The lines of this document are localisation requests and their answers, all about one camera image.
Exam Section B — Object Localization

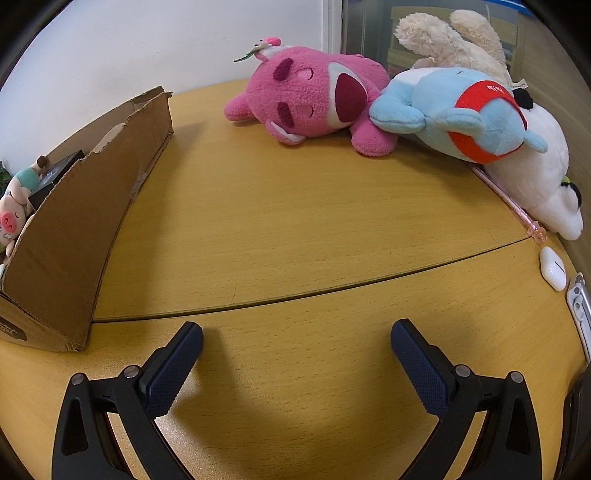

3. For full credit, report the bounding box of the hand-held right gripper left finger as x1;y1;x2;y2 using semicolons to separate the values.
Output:
52;320;205;480

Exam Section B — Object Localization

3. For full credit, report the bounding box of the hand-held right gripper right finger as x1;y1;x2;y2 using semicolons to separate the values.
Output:
390;318;542;480

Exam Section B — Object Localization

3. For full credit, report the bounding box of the cardboard box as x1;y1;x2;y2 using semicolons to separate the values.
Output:
0;85;175;354

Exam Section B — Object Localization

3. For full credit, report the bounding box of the wooden desktop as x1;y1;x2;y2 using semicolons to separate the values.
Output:
0;78;591;480

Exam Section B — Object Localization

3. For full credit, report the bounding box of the white earbuds case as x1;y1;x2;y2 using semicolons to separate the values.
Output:
539;246;568;292

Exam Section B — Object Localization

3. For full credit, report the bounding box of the dark flat object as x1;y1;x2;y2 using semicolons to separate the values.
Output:
566;378;591;480

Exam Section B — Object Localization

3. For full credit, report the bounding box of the white silver device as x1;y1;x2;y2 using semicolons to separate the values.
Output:
566;272;591;363

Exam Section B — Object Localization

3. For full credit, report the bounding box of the pink pen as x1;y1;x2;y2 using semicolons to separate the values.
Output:
468;166;548;244

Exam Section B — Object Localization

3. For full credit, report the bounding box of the pig plush toy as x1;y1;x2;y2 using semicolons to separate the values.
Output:
0;156;51;266

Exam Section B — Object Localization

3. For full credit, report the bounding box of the small black box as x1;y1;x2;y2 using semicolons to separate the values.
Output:
28;150;86;215

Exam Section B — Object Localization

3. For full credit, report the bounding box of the white dog plush toy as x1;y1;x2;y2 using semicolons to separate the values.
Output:
480;80;585;241

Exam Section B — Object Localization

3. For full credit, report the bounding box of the light blue plush toy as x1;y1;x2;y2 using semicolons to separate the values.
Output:
369;67;549;166

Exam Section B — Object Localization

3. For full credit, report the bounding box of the pink bear plush toy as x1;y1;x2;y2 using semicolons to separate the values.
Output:
224;36;399;159

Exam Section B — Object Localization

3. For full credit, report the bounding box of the cream fluffy plush toy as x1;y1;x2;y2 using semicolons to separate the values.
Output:
394;9;513;84

